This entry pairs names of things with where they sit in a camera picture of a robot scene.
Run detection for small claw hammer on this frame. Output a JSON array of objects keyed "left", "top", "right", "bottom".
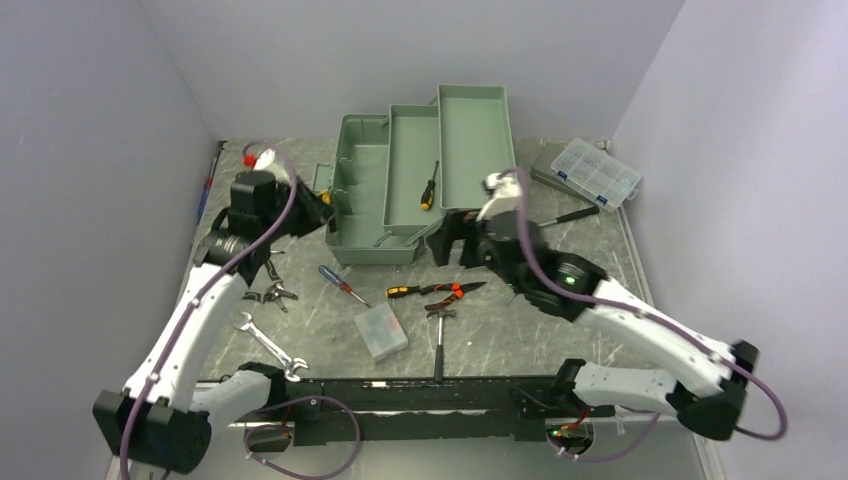
[{"left": 538, "top": 206, "right": 600, "bottom": 229}]

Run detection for clear compartment organizer box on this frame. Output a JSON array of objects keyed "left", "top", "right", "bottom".
[{"left": 550, "top": 138, "right": 642, "bottom": 211}]

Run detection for green toolbox with clear lid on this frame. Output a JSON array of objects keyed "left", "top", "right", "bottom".
[{"left": 313, "top": 84, "right": 516, "bottom": 265}]

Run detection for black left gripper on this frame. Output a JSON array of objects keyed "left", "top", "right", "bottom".
[{"left": 262, "top": 175, "right": 338, "bottom": 243}]

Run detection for black handled pliers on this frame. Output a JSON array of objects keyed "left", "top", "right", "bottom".
[{"left": 242, "top": 260, "right": 299, "bottom": 313}]

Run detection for yellow black handled screwdriver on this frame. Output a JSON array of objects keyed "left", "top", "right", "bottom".
[{"left": 420, "top": 161, "right": 440, "bottom": 211}]

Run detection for small yellow black screwdriver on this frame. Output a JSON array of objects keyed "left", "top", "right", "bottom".
[{"left": 386, "top": 286, "right": 432, "bottom": 299}]

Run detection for black handled hammer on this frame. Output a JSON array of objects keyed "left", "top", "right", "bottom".
[{"left": 426, "top": 309, "right": 456, "bottom": 384}]

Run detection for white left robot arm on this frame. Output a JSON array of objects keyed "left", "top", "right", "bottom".
[{"left": 93, "top": 171, "right": 334, "bottom": 479}]

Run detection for blue red handled screwdriver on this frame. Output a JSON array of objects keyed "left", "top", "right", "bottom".
[{"left": 318, "top": 265, "right": 371, "bottom": 308}]

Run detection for blue red tool at wall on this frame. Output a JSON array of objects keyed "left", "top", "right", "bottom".
[{"left": 196, "top": 140, "right": 225, "bottom": 223}]

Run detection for orange black long nose pliers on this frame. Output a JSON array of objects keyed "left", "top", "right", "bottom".
[{"left": 419, "top": 281, "right": 486, "bottom": 312}]

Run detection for silver combination wrench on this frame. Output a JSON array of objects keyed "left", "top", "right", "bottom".
[{"left": 231, "top": 312, "right": 309, "bottom": 383}]

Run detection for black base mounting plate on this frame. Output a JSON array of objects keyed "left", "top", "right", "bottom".
[{"left": 239, "top": 376, "right": 615, "bottom": 446}]

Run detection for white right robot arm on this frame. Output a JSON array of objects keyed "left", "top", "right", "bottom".
[{"left": 426, "top": 211, "right": 759, "bottom": 441}]

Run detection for aluminium frame rail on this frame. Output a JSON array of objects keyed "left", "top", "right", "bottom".
[{"left": 105, "top": 377, "right": 727, "bottom": 480}]

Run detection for small clear screw box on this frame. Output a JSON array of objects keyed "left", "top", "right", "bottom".
[{"left": 354, "top": 302, "right": 409, "bottom": 363}]

